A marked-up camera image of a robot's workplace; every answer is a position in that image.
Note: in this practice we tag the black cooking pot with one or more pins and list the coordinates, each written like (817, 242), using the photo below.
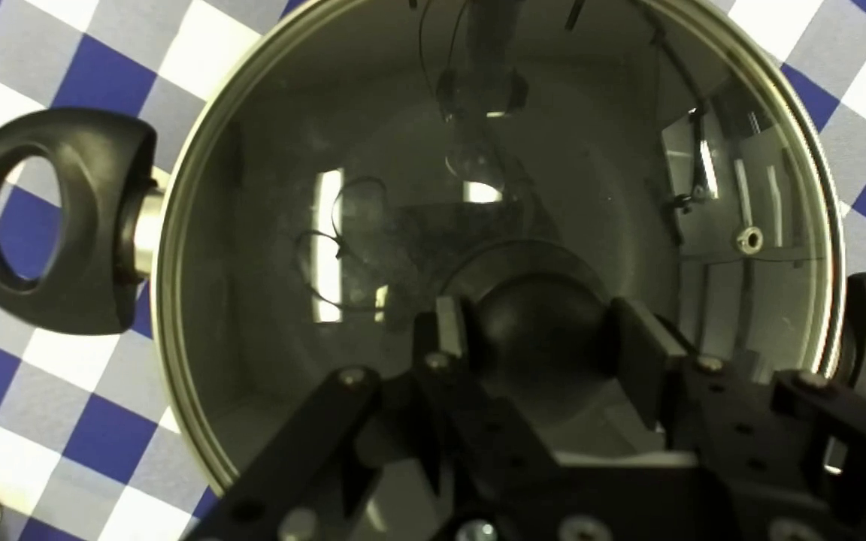
(60, 226)

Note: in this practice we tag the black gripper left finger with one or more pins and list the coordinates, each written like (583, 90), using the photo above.
(442, 352)

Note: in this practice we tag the glass pot lid black knob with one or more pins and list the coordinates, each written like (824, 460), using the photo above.
(670, 95)

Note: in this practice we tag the blue white checkered tablecloth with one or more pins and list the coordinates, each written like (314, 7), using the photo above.
(88, 442)

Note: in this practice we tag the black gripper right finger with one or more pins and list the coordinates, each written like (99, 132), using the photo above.
(651, 363)

